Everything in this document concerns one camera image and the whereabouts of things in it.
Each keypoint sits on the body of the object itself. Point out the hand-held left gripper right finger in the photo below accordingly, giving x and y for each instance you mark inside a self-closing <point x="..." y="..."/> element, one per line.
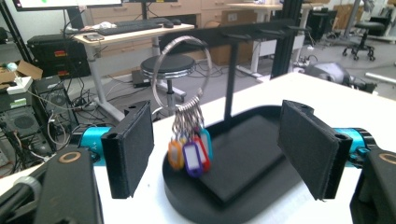
<point x="308" y="149"/>

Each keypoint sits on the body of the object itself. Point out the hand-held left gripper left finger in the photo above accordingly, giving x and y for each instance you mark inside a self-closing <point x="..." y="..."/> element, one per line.
<point x="130" y="149"/>

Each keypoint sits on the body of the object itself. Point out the black oval tray key stand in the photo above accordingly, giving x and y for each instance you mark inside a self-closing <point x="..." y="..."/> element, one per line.
<point x="231" y="93"/>

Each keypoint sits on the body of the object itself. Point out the black box on floor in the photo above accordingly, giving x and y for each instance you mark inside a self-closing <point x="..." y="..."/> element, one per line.
<point x="140" y="79"/>

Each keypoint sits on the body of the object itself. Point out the grey rounded device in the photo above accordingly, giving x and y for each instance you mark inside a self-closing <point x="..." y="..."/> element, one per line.
<point x="330" y="73"/>

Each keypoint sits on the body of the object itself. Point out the black computer tower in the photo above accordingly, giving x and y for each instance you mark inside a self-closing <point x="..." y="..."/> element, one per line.
<point x="59" y="102"/>

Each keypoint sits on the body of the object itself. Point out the black round stool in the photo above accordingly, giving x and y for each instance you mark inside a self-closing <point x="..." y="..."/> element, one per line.
<point x="174" y="63"/>

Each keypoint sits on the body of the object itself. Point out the white desk with wooden top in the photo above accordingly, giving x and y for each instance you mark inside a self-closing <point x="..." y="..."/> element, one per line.
<point x="130" y="36"/>

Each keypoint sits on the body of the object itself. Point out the smartphone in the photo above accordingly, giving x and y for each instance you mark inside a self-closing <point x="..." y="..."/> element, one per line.
<point x="93" y="37"/>

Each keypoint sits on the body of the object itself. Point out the black cabinet with red labels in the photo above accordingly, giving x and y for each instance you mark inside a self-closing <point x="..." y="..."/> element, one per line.
<point x="56" y="56"/>

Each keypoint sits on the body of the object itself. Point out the black keyboard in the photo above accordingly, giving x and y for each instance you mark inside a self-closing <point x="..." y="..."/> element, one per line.
<point x="127" y="28"/>

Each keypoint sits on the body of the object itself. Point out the white power strip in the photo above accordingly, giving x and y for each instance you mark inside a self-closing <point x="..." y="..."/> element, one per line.
<point x="20" y="85"/>

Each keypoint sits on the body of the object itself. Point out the open cardboard box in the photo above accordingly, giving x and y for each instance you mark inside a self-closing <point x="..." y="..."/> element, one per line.
<point x="28" y="70"/>

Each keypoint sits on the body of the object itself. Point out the black office chair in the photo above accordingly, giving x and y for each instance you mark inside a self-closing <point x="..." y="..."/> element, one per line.
<point x="367" y="29"/>

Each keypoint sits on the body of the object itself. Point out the brown cardboard box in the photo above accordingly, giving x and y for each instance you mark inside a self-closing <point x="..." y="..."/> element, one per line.
<point x="246" y="18"/>

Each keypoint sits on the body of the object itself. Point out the computer monitor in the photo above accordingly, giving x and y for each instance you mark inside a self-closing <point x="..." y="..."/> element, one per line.
<point x="62" y="3"/>

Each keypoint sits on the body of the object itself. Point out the black metal frame post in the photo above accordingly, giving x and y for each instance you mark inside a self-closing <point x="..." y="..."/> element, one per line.
<point x="286" y="56"/>

